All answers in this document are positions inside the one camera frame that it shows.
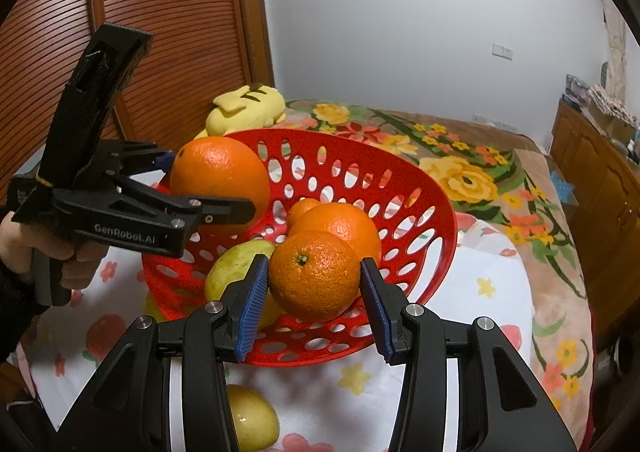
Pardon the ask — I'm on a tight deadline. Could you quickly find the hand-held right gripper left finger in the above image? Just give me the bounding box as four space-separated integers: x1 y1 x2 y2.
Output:
50 253 271 452

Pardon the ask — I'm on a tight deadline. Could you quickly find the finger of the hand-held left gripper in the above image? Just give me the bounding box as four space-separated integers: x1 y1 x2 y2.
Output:
120 179 257 235
100 141 176 180

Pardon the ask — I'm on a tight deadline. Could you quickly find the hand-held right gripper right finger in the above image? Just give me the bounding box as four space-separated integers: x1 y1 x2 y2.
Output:
360 257 578 452

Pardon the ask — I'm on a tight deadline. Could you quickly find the large yellow-green pear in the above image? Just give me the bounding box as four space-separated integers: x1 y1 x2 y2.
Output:
204 239 286 328

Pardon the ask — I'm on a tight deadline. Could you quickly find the large orange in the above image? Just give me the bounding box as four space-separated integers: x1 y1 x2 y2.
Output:
287 202 382 263
170 136 272 235

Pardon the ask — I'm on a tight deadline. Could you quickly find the small tangerine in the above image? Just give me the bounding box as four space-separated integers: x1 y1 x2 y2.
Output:
268 230 362 323
289 198 321 228

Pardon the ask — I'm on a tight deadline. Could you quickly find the red perforated plastic basket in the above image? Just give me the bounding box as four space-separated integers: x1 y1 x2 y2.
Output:
137 128 458 368

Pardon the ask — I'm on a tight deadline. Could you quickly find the small yellowish citrus fruit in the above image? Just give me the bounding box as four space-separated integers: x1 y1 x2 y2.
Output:
144 294 168 324

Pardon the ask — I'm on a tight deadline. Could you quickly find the small yellow-green pear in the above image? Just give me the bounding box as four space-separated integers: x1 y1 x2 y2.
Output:
225 384 281 452

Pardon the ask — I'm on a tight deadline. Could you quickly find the person's left forearm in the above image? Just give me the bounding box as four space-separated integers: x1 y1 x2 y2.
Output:
0 259 51 368

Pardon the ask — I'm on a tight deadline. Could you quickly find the person's left hand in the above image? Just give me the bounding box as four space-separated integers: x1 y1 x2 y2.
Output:
0 211 108 292

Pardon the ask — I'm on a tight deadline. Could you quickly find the yellow plush toy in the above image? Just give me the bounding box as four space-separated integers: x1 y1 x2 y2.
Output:
192 82 287 140

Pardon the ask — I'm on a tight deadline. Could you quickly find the brown louvered wooden wardrobe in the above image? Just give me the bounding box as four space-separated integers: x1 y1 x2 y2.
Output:
0 0 276 213

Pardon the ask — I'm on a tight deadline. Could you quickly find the white strawberry print tablecloth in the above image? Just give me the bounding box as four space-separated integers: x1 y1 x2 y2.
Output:
17 152 533 452

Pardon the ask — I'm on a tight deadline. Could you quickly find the floral blanket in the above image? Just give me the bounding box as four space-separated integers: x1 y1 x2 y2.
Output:
285 99 601 452

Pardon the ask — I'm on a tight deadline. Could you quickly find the blue cloth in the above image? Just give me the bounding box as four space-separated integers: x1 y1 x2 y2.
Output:
550 171 576 205

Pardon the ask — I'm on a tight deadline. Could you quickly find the wooden sideboard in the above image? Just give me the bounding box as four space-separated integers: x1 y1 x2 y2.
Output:
550 99 640 348

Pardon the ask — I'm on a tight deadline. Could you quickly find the cardboard box with patterned cloth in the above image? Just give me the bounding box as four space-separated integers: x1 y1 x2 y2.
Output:
587 84 640 143

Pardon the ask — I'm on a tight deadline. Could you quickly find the light tied curtain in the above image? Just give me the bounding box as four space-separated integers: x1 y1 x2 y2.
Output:
600 7 628 103

